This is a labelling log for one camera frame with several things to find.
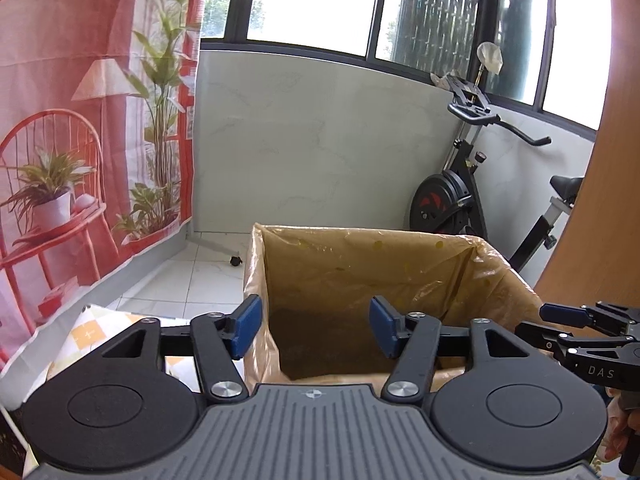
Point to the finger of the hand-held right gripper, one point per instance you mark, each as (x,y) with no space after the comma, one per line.
(565,314)
(545,340)

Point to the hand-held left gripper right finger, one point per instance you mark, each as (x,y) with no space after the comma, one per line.
(382,322)

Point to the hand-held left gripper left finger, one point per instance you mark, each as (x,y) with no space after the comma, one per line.
(247,322)

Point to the plastic-lined cardboard box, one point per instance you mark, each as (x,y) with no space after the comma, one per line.
(325,270)

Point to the person's right hand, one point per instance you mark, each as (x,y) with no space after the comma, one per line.
(617,435)

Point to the wooden panel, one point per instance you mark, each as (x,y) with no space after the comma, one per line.
(605,185)

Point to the black exercise bike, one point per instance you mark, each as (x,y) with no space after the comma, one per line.
(445,200)

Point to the checkered floral tablecloth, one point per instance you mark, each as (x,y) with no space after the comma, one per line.
(100,325)

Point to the clear plastic bag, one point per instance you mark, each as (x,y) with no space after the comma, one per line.
(491,57)

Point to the printed red backdrop cloth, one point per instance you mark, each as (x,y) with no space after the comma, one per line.
(75,110)

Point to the dark-framed window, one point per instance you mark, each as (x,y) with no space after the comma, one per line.
(310,0)

